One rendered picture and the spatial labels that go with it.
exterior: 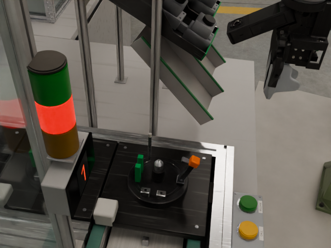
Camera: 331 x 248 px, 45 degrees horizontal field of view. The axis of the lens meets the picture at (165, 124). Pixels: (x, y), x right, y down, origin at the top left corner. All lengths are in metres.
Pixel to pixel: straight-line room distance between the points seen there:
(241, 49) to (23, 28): 2.90
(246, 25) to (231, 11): 3.20
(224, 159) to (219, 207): 0.16
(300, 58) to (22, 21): 0.46
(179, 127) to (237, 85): 0.31
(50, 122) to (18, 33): 0.13
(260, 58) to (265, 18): 2.57
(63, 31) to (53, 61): 1.21
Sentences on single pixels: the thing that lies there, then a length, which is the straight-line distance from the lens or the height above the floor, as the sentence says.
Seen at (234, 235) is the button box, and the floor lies 0.96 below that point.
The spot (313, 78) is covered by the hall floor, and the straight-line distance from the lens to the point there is 3.18.
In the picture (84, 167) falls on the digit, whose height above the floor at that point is 1.21.
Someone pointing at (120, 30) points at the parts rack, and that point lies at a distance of 1.30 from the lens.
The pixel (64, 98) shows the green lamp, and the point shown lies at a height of 1.37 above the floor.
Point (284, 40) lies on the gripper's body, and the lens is 0.70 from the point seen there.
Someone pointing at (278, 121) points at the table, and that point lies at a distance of 1.33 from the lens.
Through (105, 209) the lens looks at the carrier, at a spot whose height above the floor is 0.99.
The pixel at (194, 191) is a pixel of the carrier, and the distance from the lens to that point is 0.93.
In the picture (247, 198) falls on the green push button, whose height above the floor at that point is 0.97.
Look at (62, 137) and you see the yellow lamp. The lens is 0.57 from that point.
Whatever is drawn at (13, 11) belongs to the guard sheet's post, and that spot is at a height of 1.49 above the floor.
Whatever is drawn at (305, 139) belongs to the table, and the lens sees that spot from 1.29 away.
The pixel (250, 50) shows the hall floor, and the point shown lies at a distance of 3.34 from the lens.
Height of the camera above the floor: 1.70
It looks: 42 degrees down
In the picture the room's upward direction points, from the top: 3 degrees clockwise
